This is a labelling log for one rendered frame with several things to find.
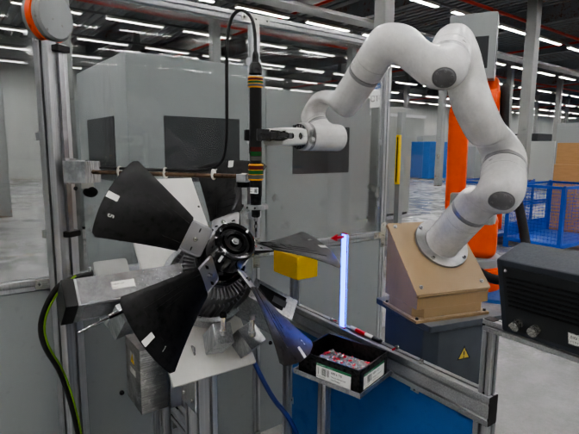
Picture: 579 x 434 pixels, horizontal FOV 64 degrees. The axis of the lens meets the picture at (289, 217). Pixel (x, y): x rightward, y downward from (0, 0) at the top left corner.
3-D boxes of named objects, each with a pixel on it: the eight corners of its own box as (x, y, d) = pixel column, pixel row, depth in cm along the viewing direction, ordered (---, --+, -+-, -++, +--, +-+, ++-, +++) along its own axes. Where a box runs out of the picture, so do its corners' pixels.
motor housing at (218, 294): (177, 328, 135) (190, 310, 125) (157, 258, 144) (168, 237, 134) (246, 313, 148) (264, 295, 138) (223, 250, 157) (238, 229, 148)
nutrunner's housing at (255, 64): (246, 217, 133) (245, 50, 127) (252, 215, 137) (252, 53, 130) (259, 218, 132) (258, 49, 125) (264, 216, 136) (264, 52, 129)
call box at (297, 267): (273, 275, 187) (273, 249, 186) (293, 270, 193) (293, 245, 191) (296, 284, 174) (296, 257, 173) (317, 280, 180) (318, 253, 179)
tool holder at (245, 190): (233, 208, 133) (233, 174, 131) (243, 206, 139) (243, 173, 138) (262, 210, 130) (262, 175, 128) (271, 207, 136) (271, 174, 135)
